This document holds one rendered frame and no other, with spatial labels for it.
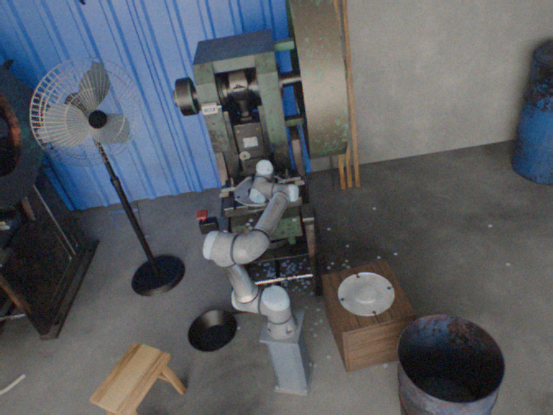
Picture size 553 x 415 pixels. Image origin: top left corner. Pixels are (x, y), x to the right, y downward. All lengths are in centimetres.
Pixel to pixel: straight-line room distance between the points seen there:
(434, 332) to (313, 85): 126
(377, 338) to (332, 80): 128
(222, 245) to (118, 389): 101
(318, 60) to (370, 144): 209
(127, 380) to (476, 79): 323
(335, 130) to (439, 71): 191
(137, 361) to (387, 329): 126
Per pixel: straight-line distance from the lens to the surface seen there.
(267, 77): 219
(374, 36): 358
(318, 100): 195
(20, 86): 311
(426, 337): 231
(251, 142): 238
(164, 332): 299
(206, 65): 224
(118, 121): 263
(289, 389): 253
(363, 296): 242
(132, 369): 247
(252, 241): 172
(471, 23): 380
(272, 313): 206
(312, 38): 197
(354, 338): 235
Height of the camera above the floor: 220
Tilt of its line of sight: 38 degrees down
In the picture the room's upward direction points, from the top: 11 degrees counter-clockwise
